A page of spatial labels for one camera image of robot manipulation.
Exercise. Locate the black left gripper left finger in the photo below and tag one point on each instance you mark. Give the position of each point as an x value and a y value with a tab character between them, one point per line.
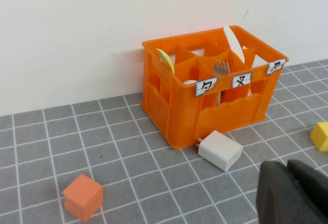
276	198

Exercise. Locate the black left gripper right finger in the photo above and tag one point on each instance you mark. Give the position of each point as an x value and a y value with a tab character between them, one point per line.
312	190

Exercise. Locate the pink plastic spoon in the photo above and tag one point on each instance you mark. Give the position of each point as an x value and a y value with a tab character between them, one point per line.
189	82

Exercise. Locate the cream plastic knife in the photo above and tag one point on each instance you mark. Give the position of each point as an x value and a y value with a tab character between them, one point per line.
234	44

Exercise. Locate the orange plastic cutlery holder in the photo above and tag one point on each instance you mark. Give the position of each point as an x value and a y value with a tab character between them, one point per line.
184	121

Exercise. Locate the yellow cube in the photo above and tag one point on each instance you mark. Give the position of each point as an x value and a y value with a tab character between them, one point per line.
320	137

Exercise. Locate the white usb charger block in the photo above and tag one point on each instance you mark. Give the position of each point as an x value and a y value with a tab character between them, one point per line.
217	149

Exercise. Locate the metal fork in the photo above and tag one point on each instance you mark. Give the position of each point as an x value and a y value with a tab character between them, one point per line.
221	70

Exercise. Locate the yellow plastic spoon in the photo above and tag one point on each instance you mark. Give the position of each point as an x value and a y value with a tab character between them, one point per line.
165	58

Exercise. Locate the orange cube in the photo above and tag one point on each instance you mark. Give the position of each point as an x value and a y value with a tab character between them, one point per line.
82	195

